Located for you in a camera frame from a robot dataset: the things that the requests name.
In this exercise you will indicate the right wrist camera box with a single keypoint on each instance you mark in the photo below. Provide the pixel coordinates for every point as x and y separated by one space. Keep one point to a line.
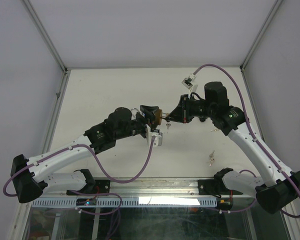
190 83

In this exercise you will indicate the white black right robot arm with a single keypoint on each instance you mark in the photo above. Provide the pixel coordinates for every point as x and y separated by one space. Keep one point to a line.
277 185

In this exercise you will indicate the slotted cable duct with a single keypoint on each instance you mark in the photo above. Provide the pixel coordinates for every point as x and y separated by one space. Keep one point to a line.
125 202

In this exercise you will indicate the silver key pair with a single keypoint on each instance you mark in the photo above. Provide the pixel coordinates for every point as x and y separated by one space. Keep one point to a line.
211 158

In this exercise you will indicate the small silver key bunch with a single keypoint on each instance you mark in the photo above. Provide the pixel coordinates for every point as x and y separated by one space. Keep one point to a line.
165 117

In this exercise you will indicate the large brass padlock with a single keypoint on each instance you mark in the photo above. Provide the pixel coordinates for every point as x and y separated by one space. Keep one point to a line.
158 117

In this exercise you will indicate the aluminium frame post left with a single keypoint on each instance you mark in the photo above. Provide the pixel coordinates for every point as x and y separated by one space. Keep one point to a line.
44 34

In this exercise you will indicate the aluminium frame post right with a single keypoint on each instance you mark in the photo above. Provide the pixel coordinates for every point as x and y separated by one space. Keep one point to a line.
261 33

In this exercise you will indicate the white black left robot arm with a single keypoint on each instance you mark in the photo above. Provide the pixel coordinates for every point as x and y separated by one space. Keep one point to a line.
34 176

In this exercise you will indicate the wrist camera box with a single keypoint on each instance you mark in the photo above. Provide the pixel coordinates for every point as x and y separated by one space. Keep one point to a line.
190 83
154 135

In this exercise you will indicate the aluminium frame post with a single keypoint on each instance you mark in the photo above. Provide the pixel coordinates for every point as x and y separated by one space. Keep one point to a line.
261 33
44 34

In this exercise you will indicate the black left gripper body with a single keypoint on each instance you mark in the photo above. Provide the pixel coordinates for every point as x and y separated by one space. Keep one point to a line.
141 121

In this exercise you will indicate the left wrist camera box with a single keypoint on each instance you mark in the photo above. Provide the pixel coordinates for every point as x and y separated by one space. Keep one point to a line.
154 135

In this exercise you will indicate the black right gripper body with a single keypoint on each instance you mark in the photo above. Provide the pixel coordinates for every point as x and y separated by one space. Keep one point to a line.
187 108

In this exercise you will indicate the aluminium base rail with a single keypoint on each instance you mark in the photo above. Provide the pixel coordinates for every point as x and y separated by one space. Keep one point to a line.
158 187

